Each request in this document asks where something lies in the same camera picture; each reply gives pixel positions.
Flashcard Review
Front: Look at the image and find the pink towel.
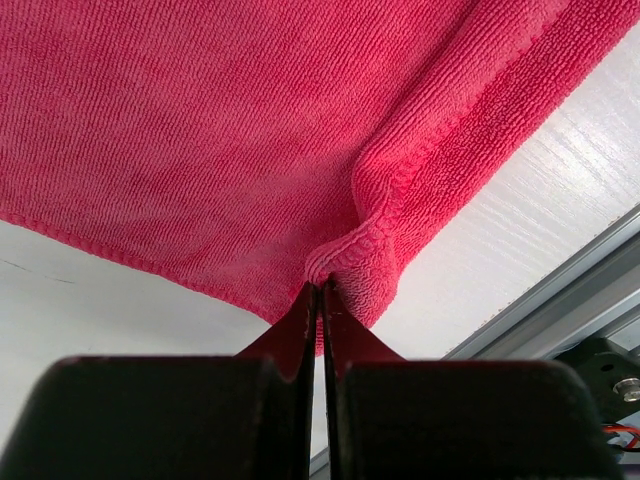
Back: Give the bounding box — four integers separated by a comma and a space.
1, 1, 639, 325

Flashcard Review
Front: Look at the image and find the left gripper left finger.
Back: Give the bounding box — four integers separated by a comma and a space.
9, 285, 316, 479

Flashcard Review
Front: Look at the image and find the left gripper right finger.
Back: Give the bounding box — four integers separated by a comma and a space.
322, 283, 623, 479

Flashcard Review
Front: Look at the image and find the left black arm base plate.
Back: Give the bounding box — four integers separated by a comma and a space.
555, 338, 639, 424

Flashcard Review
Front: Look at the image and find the aluminium rail frame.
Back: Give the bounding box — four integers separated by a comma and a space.
309, 209, 639, 479

